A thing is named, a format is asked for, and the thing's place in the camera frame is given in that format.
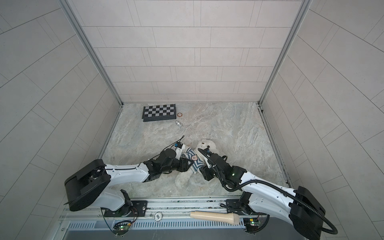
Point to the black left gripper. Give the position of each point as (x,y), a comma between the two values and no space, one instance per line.
(181,164)

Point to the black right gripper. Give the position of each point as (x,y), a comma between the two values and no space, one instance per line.
(204,170)

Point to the blue white striped shirt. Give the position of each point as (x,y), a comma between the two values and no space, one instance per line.
(197,157)

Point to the white fluffy teddy bear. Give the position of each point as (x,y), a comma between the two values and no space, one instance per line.
(193,176)

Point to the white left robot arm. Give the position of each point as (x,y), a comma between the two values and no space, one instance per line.
(92,185)

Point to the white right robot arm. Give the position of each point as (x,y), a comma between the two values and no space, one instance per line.
(298,207)

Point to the folded black chess board box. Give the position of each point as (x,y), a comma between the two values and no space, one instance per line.
(159,113)

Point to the right green circuit board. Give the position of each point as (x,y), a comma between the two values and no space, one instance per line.
(251,226)

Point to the green circuit board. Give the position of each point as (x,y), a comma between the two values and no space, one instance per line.
(251,226)
(123,226)

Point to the left green circuit board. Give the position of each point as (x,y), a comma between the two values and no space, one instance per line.
(123,226)

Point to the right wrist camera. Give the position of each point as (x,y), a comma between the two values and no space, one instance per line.
(206,154)

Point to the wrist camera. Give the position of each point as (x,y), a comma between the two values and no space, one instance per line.
(206,154)
(179,147)

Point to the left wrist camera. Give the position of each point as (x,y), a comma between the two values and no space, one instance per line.
(179,147)

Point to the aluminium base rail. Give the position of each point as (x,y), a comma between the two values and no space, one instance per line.
(157,209)

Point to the beige wooden handle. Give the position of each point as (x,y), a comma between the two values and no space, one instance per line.
(229,218)

